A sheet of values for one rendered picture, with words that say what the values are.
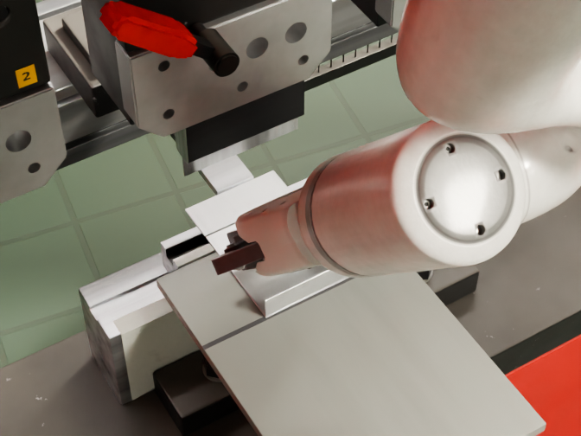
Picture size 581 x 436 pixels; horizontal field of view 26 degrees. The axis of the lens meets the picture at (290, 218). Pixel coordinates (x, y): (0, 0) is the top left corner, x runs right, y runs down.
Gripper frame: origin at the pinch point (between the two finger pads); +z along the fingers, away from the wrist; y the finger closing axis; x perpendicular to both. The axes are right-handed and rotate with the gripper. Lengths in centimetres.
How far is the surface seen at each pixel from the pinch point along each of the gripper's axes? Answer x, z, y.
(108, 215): -7, 141, -19
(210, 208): -3.8, 6.1, 2.4
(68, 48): -21.9, 18.9, 4.9
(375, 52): -15, 105, -66
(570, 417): 30.7, 19.7, -28.1
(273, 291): 4.0, -0.5, 2.4
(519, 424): 18.7, -12.8, -6.6
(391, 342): 10.6, -5.9, -2.8
